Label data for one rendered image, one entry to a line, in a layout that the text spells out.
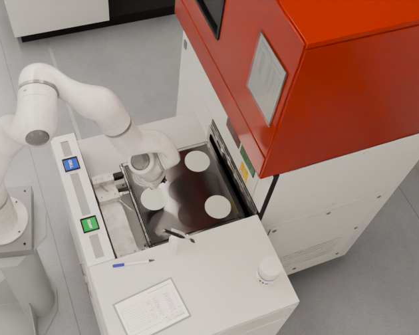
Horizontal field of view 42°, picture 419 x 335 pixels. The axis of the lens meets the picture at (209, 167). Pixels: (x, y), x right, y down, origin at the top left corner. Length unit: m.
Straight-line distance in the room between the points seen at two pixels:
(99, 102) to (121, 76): 2.20
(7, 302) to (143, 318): 1.20
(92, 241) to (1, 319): 1.06
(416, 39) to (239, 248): 0.89
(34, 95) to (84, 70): 2.24
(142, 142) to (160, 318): 0.57
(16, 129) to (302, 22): 0.74
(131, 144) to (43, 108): 0.29
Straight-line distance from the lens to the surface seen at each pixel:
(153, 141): 1.63
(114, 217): 2.03
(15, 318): 2.86
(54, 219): 3.05
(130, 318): 1.79
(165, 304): 1.80
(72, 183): 2.02
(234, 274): 1.86
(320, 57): 1.36
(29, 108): 1.41
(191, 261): 1.87
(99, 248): 1.89
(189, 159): 2.14
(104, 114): 1.44
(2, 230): 2.03
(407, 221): 3.37
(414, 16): 1.48
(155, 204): 2.03
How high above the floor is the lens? 2.68
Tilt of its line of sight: 57 degrees down
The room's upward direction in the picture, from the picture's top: 11 degrees clockwise
